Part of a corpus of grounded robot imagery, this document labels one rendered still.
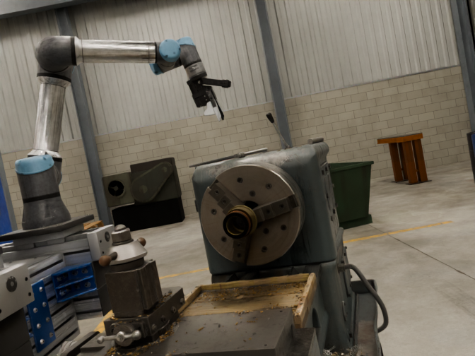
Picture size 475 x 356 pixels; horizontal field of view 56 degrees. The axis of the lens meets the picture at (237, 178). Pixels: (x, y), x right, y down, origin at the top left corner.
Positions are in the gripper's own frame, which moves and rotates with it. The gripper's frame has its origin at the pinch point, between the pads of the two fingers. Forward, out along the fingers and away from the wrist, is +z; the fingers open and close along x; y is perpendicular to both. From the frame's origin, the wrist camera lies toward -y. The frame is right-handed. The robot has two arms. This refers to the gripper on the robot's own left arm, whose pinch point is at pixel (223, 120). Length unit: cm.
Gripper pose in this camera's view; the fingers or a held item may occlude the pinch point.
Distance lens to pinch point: 179.0
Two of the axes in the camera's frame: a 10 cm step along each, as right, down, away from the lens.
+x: -0.6, 1.5, -9.9
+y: -9.1, 3.9, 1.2
